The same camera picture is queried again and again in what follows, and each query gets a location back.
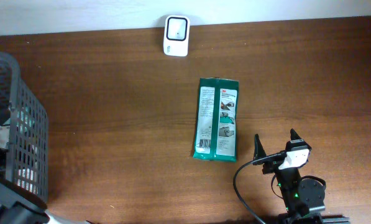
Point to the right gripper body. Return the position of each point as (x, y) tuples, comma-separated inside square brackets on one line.
[(273, 166)]

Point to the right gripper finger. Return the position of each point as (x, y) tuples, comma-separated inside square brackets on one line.
[(294, 136), (259, 153)]

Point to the green gloves package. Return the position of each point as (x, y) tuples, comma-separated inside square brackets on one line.
[(215, 133)]

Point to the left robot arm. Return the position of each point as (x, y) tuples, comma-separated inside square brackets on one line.
[(22, 204)]

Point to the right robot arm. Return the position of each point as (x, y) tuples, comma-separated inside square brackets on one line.
[(303, 196)]

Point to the grey plastic basket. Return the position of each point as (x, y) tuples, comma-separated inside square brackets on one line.
[(24, 125)]

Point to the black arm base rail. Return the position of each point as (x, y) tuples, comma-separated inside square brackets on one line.
[(331, 220)]

